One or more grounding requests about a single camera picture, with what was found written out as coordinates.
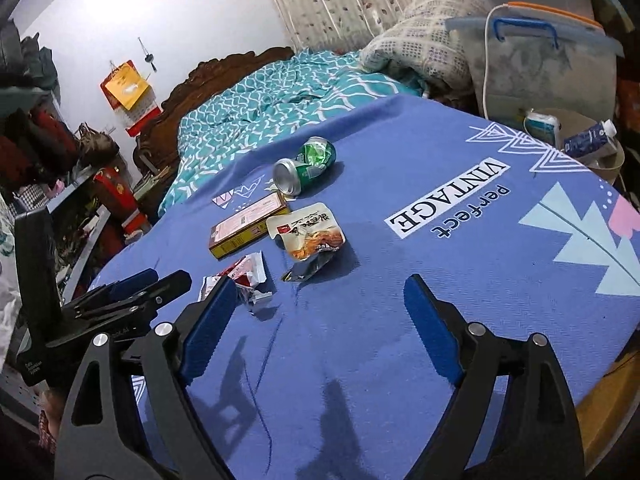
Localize white and dark milk carton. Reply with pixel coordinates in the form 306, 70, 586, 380
562, 120, 618, 158

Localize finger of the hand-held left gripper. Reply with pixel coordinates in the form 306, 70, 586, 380
60, 270, 193, 320
87, 268, 160, 303

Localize carved wooden headboard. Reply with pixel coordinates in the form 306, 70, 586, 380
132, 46, 296, 181

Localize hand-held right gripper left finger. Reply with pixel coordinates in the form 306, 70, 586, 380
54, 275, 238, 480

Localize grey shelf unit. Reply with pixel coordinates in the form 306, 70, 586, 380
0, 85, 116, 311

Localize patterned pillow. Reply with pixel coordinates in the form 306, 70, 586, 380
359, 0, 493, 93

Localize red gift box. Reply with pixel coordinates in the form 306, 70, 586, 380
92, 165, 151, 238

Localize red and white wrapper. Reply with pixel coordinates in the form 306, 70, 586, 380
201, 252, 275, 317

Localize crushed green drink can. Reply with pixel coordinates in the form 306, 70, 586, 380
272, 136, 337, 197

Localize yellow cardboard box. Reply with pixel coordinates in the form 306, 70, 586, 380
208, 191, 291, 261

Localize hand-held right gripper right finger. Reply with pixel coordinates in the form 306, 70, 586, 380
404, 274, 586, 480

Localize blue printed tablecloth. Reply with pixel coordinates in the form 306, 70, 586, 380
90, 92, 640, 480

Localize white and orange snack pouch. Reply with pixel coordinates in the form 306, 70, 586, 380
266, 202, 347, 282

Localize beige round bin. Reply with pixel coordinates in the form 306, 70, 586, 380
522, 107, 626, 186

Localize wooden nightstand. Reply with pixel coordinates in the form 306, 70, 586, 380
132, 170, 171, 221

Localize white cable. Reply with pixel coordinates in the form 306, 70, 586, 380
422, 4, 511, 121

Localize teal patterned duvet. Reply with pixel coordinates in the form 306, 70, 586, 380
157, 49, 426, 218

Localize red and dark clothes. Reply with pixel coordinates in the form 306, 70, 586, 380
0, 107, 81, 186

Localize dark handbag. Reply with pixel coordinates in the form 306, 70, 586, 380
75, 122, 121, 168

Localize storage box with blue handle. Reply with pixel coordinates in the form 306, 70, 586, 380
445, 2, 623, 126

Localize beige leaf print curtain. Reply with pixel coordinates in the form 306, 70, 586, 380
252, 0, 481, 56

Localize red and yellow wall calendar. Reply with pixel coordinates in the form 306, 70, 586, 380
100, 60, 163, 138

